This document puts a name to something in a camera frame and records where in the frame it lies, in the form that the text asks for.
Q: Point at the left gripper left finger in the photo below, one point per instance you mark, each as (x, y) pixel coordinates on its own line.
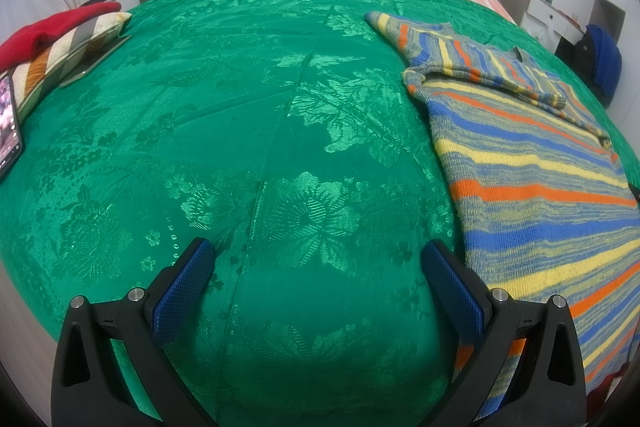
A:
(88, 388)

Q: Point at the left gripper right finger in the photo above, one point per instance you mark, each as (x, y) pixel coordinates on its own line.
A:
(547, 387)

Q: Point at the striped knit sweater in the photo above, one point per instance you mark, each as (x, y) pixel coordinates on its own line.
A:
(544, 202)

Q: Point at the black clothes on chair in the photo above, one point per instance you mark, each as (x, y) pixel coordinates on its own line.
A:
(579, 57)

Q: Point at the smartphone with lit screen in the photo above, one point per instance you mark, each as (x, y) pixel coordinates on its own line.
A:
(11, 142)

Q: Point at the blue jacket on chair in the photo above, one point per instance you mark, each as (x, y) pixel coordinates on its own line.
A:
(607, 60)

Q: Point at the white desk with drawer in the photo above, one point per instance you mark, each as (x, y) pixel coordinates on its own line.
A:
(541, 20)

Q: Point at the green satin bedspread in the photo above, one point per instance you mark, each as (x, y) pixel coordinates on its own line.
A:
(282, 132)

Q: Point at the beige brown striped folded garment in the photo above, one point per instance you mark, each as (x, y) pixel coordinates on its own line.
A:
(35, 79)

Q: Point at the dark flat tablet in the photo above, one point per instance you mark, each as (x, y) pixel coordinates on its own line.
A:
(90, 63)

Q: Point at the red folded garment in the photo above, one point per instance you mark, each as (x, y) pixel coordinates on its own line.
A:
(29, 41)

